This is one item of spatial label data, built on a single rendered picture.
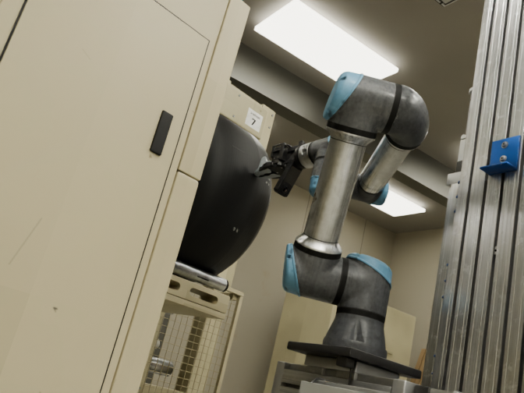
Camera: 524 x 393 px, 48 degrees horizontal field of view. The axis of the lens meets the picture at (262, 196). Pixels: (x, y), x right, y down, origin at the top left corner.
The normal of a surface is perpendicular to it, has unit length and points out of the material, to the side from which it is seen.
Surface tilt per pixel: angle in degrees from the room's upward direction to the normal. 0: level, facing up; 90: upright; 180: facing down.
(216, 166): 88
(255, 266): 90
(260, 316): 90
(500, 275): 90
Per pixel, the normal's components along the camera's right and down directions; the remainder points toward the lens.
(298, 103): 0.56, -0.14
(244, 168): 0.72, -0.24
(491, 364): -0.80, -0.36
